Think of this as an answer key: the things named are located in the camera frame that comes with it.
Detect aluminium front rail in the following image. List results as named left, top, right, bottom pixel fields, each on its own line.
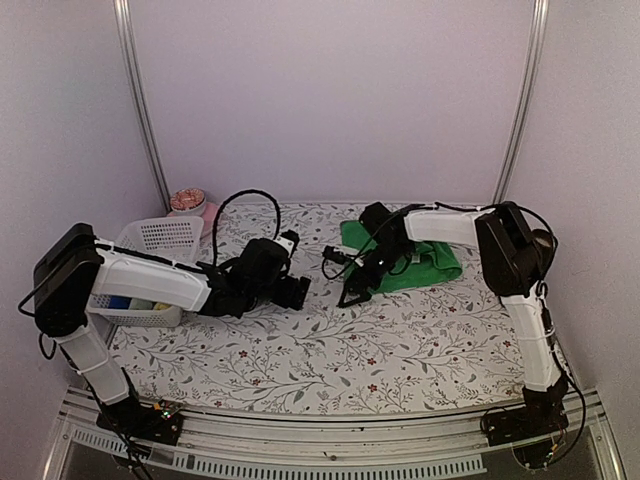
left=42, top=388, right=627, bottom=479

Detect blue rolled towel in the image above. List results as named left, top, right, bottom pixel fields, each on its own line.
left=108, top=296, right=131, bottom=310

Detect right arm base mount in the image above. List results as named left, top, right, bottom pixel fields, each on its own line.
left=480, top=402, right=569, bottom=446

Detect white plastic basket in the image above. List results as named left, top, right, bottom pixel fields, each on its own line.
left=86, top=216, right=211, bottom=328

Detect green microfiber towel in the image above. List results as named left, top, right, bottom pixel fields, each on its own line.
left=340, top=220, right=463, bottom=294

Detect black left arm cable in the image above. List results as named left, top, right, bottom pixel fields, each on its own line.
left=209, top=188, right=282, bottom=266

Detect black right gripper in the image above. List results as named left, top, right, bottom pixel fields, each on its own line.
left=339, top=241, right=411, bottom=310

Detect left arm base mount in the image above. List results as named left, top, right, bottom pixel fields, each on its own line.
left=96, top=372, right=184, bottom=446

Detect dark brown cylinder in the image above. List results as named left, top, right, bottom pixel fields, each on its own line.
left=532, top=228, right=557, bottom=278

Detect floral patterned table mat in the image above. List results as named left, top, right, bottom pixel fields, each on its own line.
left=110, top=203, right=524, bottom=415

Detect pink plate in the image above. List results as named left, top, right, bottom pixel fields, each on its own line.
left=168, top=201, right=218, bottom=239

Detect yellow-green crocodile towel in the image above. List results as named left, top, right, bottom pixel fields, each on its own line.
left=153, top=302, right=171, bottom=311

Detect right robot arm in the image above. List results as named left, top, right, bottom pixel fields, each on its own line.
left=338, top=201, right=569, bottom=436

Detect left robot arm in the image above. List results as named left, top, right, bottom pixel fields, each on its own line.
left=18, top=223, right=311, bottom=434

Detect light green rolled towel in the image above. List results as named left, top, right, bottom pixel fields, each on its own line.
left=129, top=299, right=154, bottom=310

